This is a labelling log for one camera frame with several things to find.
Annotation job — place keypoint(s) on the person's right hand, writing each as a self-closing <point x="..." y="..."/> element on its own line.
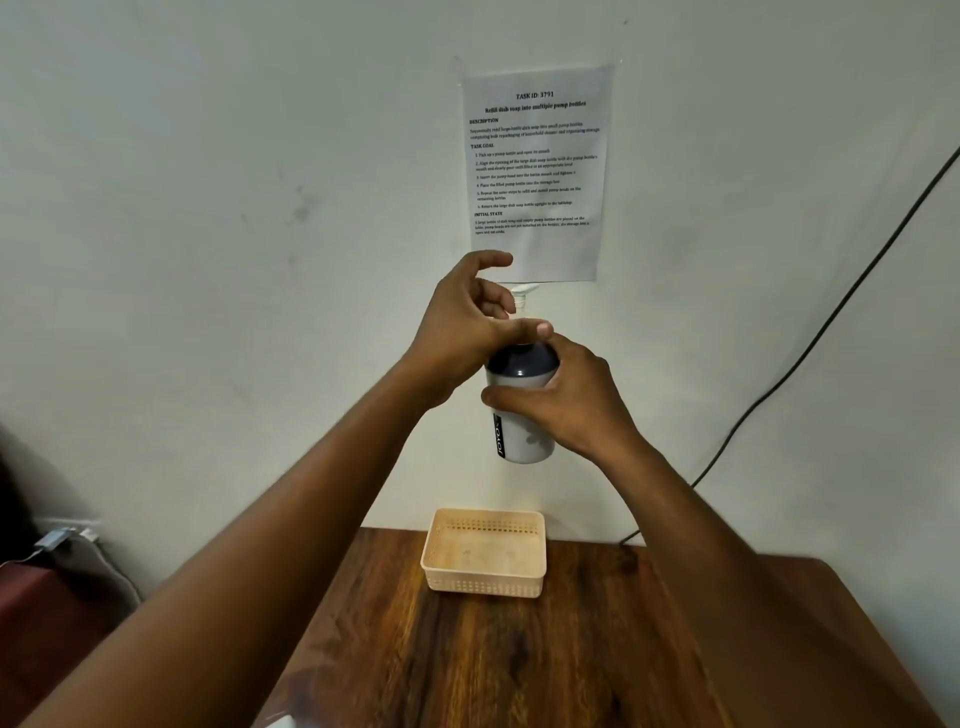
<point x="585" y="405"/>

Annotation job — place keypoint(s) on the person's left hand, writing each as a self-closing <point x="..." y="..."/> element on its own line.
<point x="450" y="337"/>

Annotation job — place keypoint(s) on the person's right thumb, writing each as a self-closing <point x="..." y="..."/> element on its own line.
<point x="514" y="403"/>

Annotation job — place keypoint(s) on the person's left middle finger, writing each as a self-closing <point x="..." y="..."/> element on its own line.
<point x="501" y="296"/>

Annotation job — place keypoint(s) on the person's left thumb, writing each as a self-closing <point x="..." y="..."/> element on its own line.
<point x="525" y="331"/>

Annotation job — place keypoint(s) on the white pump head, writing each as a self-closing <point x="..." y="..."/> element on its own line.
<point x="525" y="294"/>

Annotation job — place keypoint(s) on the white bottle with dark shoulder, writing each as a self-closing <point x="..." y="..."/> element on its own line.
<point x="521" y="442"/>

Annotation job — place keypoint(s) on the person's right forearm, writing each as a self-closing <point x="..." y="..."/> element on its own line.
<point x="750" y="592"/>

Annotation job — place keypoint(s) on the person's left forearm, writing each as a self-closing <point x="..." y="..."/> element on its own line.
<point x="247" y="570"/>

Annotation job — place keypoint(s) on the printed paper sheet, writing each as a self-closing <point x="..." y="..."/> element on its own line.
<point x="536" y="172"/>

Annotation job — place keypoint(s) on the cream plastic basket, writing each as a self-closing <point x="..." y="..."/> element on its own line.
<point x="484" y="555"/>

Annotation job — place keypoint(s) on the white charger plug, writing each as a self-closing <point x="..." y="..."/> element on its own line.
<point x="54" y="540"/>

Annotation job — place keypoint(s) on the dark red seat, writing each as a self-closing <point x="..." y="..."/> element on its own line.
<point x="52" y="630"/>

